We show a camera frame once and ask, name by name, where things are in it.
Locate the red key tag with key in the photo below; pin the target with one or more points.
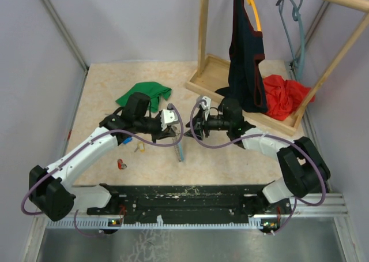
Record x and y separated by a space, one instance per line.
121 164

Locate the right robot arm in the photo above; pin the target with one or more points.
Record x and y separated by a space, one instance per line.
302 167

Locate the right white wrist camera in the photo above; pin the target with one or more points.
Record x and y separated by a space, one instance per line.
205 104

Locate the yellow hanger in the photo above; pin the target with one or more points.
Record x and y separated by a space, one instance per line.
256 14

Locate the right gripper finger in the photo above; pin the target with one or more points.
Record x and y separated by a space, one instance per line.
195 131
192 122

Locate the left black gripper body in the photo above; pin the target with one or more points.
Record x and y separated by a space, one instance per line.
152 125

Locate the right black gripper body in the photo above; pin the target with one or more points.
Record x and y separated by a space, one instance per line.
203 125

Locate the red cloth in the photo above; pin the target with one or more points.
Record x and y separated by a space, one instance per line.
283 96

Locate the yellow key tag with key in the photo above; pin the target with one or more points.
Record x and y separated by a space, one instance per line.
140 147

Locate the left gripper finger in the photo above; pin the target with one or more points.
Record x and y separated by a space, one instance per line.
174 130
164 135

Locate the dark navy garment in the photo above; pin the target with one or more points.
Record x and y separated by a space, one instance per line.
246 52

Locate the grey-blue hanger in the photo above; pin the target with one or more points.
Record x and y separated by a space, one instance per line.
290 14

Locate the blue key tag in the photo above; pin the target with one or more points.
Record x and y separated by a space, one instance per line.
127 140

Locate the aluminium rail frame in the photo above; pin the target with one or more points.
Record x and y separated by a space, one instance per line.
333 206

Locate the green cloth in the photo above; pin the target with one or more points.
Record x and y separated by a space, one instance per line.
149 90

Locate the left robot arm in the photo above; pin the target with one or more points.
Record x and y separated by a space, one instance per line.
52 188

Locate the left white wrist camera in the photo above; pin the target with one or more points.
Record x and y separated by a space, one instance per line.
168 118

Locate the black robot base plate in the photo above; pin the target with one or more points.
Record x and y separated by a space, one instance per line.
187 204

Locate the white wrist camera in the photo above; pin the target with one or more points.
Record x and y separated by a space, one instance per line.
205 104
168 118

